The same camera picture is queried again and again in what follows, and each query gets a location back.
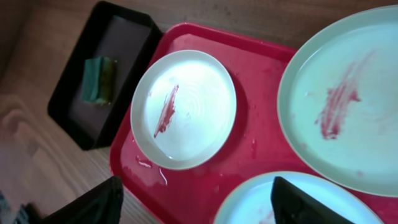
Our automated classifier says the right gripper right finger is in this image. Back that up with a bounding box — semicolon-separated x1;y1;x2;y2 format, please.
271;176;353;224

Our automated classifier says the black rectangular tray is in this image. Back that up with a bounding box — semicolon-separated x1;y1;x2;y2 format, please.
47;1;162;151

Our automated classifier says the white round plate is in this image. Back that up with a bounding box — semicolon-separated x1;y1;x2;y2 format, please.
130;50;237;170

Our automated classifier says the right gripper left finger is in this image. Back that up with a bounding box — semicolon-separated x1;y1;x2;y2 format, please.
41;176;124;224

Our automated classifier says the light blue plate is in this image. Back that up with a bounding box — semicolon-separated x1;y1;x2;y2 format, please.
214;171;382;223
277;5;397;197

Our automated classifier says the green yellow sponge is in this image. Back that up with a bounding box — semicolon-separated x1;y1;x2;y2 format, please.
81;57;117;105

